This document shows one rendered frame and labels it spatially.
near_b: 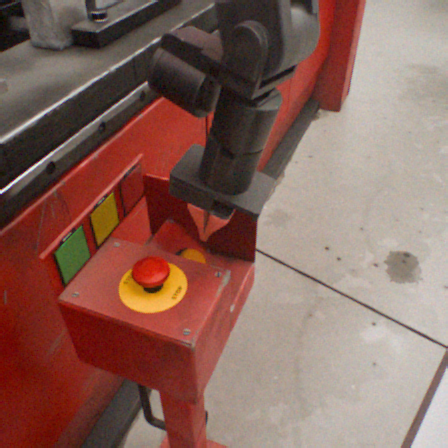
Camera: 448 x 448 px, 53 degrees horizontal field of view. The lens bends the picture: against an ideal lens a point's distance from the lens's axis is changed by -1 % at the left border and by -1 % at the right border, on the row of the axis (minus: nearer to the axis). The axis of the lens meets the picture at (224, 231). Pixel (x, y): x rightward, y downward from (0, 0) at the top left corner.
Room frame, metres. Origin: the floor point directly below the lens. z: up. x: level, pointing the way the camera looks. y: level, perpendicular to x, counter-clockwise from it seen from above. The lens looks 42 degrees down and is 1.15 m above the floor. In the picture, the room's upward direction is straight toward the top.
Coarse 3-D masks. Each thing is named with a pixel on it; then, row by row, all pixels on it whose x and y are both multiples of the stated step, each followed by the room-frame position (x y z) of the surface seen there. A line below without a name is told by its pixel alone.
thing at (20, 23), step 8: (16, 0) 1.03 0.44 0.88; (0, 8) 0.98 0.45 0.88; (8, 8) 0.99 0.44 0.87; (16, 8) 1.01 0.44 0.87; (0, 16) 0.98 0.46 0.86; (8, 16) 0.99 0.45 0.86; (16, 16) 1.00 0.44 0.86; (24, 16) 1.02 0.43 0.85; (0, 24) 0.99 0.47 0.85; (8, 24) 0.99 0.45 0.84; (16, 24) 0.98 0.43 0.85; (24, 24) 0.97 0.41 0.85; (0, 32) 0.98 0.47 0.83; (8, 32) 0.98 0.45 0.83; (16, 32) 0.97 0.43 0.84; (24, 32) 0.96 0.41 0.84; (0, 40) 1.00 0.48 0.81; (8, 40) 0.99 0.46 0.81; (16, 40) 0.98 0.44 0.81; (24, 40) 0.97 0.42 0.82; (0, 48) 1.00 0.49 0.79; (8, 48) 0.99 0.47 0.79
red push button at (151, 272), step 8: (152, 256) 0.34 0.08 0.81; (136, 264) 0.33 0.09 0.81; (144, 264) 0.33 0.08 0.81; (152, 264) 0.33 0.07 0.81; (160, 264) 0.33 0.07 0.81; (136, 272) 0.32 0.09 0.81; (144, 272) 0.32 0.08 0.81; (152, 272) 0.31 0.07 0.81; (160, 272) 0.32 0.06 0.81; (168, 272) 0.32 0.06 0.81; (136, 280) 0.31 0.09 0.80; (144, 280) 0.31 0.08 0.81; (152, 280) 0.31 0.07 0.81; (160, 280) 0.31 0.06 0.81; (144, 288) 0.32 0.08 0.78; (152, 288) 0.31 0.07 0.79; (160, 288) 0.32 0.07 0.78
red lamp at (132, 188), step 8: (136, 168) 0.47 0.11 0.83; (128, 176) 0.45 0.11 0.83; (136, 176) 0.46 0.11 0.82; (128, 184) 0.45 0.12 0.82; (136, 184) 0.46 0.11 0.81; (128, 192) 0.44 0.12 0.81; (136, 192) 0.46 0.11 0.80; (128, 200) 0.44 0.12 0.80; (136, 200) 0.46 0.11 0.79; (128, 208) 0.44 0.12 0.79
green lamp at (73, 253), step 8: (80, 232) 0.36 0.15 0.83; (72, 240) 0.34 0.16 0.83; (80, 240) 0.35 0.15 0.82; (64, 248) 0.33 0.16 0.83; (72, 248) 0.34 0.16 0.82; (80, 248) 0.35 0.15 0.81; (56, 256) 0.32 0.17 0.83; (64, 256) 0.33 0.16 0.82; (72, 256) 0.34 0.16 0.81; (80, 256) 0.35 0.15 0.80; (88, 256) 0.36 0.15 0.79; (64, 264) 0.32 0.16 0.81; (72, 264) 0.33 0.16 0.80; (80, 264) 0.34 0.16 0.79; (64, 272) 0.32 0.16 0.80; (72, 272) 0.33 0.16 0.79; (64, 280) 0.32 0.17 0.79
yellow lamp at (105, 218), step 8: (112, 200) 0.41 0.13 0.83; (104, 208) 0.40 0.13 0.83; (112, 208) 0.41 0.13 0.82; (96, 216) 0.38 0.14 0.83; (104, 216) 0.39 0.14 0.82; (112, 216) 0.41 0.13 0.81; (96, 224) 0.38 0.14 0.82; (104, 224) 0.39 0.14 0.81; (112, 224) 0.41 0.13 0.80; (96, 232) 0.38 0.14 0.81; (104, 232) 0.39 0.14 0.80
